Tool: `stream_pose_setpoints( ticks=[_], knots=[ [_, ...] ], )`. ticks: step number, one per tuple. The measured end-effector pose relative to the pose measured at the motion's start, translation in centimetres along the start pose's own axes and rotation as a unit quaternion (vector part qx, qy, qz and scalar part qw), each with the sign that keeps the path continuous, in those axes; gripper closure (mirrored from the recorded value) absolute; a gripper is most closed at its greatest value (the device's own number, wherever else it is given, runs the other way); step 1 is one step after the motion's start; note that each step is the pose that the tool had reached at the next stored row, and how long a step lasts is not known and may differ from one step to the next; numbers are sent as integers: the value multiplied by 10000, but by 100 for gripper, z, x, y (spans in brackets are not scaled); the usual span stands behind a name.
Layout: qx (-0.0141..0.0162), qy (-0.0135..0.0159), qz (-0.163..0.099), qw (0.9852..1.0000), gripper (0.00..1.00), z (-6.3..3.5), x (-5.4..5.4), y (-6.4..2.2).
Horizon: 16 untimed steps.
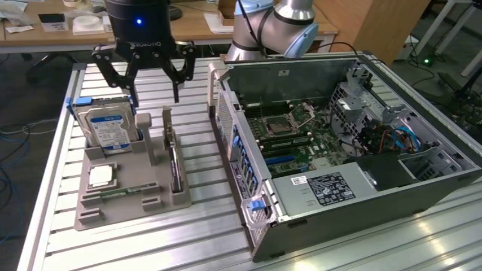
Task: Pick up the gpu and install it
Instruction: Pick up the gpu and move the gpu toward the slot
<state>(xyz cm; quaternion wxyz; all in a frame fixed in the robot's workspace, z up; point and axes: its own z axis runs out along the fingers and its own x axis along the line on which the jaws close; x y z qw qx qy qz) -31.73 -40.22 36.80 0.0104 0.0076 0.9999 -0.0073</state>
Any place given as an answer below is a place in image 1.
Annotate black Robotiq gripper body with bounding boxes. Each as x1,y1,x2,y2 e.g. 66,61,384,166
104,0,177,70

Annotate graphics card with metal bracket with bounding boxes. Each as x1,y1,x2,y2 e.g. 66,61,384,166
161,106,185,195

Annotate white box with tape roll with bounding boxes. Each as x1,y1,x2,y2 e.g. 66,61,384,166
72,15,106,36

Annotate stack of white papers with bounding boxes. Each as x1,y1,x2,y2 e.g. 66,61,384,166
203,12,236,35

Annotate black office chair base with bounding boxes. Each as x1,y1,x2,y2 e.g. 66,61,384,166
21,52,78,84

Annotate hard disk with blue carrier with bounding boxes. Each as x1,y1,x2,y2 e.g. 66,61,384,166
65,95,138,155

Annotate wooden desk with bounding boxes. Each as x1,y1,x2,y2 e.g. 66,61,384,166
0,0,339,55

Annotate white box with black top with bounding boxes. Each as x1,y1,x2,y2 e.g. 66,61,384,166
37,13,69,33

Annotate brown cardboard box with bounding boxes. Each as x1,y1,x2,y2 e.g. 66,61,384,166
217,0,241,19

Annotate CPU socket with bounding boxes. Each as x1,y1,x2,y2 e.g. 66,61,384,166
263,115,299,137

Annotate clear plastic bag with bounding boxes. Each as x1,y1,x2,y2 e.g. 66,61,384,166
0,0,30,27

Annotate metal socket cover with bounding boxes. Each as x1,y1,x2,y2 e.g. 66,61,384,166
287,102,316,125

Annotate grey plastic parts rack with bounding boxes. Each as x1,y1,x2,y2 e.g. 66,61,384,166
73,106,192,231

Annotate silver CPU chip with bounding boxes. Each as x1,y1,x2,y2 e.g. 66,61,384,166
86,165,120,190

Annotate installed black RAM stick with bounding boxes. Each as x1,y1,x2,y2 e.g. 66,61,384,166
259,136,312,149

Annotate blue expansion slot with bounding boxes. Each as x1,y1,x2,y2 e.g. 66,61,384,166
264,155,296,166

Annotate green RAM stick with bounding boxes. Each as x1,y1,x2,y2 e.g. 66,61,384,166
97,185,145,200

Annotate green motherboard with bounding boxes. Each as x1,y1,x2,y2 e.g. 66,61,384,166
240,97,361,177

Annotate perforated metal disk bay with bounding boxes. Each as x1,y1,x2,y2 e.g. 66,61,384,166
325,60,419,149

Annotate wooden cabinet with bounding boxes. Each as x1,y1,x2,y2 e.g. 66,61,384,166
331,0,432,66

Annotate grey power supply unit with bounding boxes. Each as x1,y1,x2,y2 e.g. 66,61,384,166
269,162,377,218

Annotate open dark PC case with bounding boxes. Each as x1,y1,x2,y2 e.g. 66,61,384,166
208,50,482,263

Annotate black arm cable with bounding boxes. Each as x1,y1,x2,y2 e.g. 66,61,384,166
235,0,267,50

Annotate white floor cable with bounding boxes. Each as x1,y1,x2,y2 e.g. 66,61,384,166
0,117,60,136

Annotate blue floor cable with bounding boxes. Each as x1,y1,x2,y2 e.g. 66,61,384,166
0,132,33,244

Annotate black motherboard wire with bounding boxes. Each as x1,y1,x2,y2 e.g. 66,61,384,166
329,107,364,159

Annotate red and orange wires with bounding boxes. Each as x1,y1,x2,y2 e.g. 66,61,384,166
377,128,391,152

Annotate blue SATA wire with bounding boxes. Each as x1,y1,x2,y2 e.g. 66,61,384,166
391,126,423,154

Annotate white table frame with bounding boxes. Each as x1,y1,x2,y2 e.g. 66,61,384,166
412,0,482,77

